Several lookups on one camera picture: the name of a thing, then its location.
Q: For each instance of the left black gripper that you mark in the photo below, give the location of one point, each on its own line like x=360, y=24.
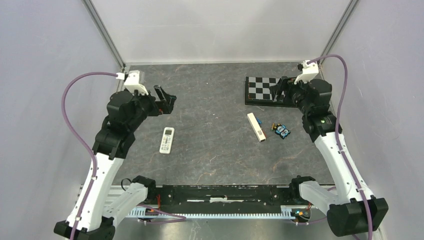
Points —
x=165, y=105

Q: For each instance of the blue owl eraser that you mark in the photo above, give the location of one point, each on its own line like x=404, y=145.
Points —
x=282, y=131

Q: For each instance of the long white plastic bar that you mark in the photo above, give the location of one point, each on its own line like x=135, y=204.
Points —
x=259, y=133

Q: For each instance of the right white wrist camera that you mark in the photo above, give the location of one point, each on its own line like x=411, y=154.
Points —
x=309, y=70

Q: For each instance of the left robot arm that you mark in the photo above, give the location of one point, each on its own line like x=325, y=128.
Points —
x=91, y=219

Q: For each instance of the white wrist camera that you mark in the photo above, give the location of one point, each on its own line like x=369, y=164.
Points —
x=135, y=82
x=309, y=70

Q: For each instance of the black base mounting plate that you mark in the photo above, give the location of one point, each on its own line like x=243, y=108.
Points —
x=224, y=199

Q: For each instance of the black white chessboard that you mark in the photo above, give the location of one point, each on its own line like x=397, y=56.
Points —
x=257, y=93

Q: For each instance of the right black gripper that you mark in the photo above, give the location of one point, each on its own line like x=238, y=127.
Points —
x=285, y=83

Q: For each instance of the slotted cable duct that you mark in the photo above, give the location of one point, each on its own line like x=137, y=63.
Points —
x=284, y=213

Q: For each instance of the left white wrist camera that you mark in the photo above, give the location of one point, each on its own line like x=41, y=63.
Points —
x=135, y=82

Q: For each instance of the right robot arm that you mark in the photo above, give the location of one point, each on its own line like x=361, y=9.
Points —
x=354, y=208

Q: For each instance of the white remote control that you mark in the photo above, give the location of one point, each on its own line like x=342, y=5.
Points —
x=167, y=140

